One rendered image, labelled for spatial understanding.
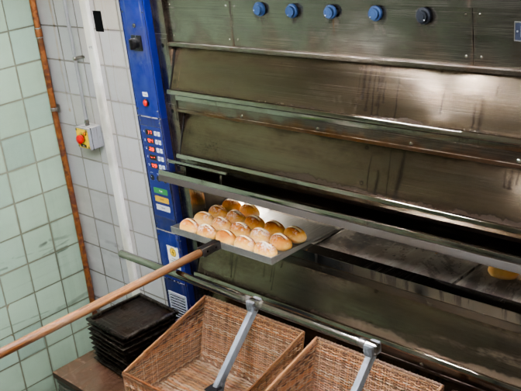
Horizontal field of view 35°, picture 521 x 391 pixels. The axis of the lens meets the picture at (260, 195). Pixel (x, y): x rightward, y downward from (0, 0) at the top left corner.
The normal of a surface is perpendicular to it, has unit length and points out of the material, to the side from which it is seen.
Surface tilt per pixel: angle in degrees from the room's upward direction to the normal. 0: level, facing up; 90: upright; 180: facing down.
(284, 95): 70
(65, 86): 90
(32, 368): 90
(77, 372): 0
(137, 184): 90
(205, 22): 92
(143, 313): 0
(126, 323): 0
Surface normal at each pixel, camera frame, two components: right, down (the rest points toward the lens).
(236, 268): -0.69, -0.01
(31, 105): 0.72, 0.18
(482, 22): -0.69, 0.33
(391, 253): -0.11, -0.93
